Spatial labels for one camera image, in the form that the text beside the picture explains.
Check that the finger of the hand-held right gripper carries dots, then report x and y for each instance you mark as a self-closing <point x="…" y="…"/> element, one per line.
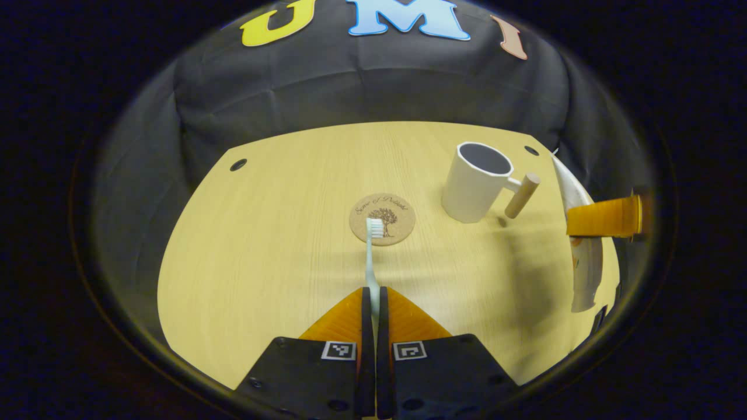
<point x="607" y="217"/>

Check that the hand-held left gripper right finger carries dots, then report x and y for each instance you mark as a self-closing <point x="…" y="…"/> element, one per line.
<point x="383" y="361"/>

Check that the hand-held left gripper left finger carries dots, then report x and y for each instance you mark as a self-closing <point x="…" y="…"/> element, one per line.
<point x="366" y="350"/>

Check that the white toothpaste tube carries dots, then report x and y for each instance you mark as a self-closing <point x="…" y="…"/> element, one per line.
<point x="586" y="274"/>

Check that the white toothbrush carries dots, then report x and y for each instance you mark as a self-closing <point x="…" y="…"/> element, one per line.
<point x="371" y="262"/>

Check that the round cork coaster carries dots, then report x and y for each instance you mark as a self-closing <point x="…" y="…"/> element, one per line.
<point x="362" y="224"/>

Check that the black desktop hole cap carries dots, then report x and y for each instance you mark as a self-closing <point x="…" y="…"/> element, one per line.
<point x="238" y="164"/>
<point x="531" y="150"/>

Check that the black backdrop cloth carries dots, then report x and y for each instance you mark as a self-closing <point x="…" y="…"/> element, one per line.
<point x="350" y="87"/>

